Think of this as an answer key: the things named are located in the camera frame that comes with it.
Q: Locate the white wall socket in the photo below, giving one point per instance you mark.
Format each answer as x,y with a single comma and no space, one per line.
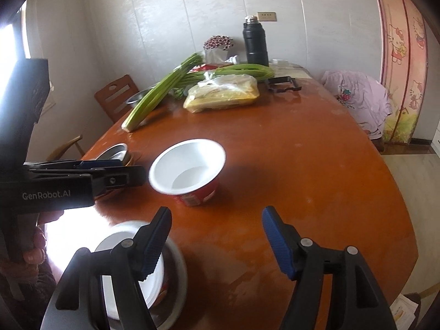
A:
267,16

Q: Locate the pink hello kitty wardrobe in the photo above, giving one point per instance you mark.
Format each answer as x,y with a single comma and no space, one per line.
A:
404,67

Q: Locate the person's left hand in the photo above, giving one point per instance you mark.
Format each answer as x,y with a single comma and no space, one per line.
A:
26,272

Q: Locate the steel plate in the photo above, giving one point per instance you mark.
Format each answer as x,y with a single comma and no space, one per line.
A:
116,152

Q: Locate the large red white paper bowl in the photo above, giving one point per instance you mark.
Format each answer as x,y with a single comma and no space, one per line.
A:
188,171

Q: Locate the large steel basin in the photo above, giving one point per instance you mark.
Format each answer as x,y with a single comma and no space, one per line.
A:
135,99

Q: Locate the yellow noodles plastic bag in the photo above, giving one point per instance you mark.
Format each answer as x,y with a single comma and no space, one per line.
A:
222,92

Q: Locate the yellow plate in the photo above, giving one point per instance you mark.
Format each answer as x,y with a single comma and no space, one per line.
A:
109,194

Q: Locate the pink clothes on chair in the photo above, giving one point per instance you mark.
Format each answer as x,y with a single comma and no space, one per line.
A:
365,98

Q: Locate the curved wooden armchair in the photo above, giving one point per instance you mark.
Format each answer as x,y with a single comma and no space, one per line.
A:
60,151

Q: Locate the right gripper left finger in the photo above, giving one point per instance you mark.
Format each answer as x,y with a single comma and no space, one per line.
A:
78,300

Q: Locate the thick celery bunch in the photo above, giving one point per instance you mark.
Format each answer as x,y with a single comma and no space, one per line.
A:
150,101

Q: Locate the black thermos bottle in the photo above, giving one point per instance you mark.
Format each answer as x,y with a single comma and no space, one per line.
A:
255,42

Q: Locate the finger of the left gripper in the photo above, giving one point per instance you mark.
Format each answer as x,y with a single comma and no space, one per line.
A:
71,164
103,182

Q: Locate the papers on floor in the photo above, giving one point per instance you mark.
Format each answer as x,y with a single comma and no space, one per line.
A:
404,312

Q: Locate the deep steel bowl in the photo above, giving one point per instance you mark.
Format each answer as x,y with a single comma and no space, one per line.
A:
165,289

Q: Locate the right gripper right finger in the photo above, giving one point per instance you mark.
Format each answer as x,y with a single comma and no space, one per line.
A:
356,299

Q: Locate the white storage shelf cabinet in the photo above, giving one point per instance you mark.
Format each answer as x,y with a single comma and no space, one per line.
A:
435,143

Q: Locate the red white chopstick bundle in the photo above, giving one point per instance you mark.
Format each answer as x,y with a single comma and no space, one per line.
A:
218,42

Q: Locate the brown wooden slat chair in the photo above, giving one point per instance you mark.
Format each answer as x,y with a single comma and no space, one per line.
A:
113,97

